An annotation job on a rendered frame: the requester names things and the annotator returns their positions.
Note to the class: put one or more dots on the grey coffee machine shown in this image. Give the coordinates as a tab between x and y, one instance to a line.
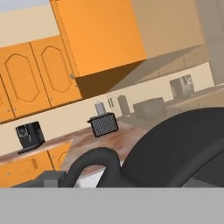
181	85

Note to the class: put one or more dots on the dark tall canister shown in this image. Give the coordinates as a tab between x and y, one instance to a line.
123	105

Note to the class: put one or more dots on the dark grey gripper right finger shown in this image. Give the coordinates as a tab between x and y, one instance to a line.
201	183

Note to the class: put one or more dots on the grey canister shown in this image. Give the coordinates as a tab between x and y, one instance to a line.
99	108

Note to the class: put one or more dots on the large orange wall cupboard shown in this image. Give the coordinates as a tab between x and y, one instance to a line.
99	35

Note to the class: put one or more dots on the orange wall cupboard run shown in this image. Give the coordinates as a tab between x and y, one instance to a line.
32	78

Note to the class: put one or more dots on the black mesh toaster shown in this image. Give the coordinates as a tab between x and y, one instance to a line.
104	125

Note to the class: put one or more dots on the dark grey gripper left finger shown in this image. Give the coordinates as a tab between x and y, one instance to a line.
52	177

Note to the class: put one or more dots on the dark boxy toaster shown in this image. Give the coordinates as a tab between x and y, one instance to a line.
150	108

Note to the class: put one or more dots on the dark wall socket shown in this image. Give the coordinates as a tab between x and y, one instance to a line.
110	102

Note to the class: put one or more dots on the black coffee machine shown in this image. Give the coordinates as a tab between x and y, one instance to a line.
29	136

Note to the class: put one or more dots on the orange base cupboard run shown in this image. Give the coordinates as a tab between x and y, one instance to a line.
26	169

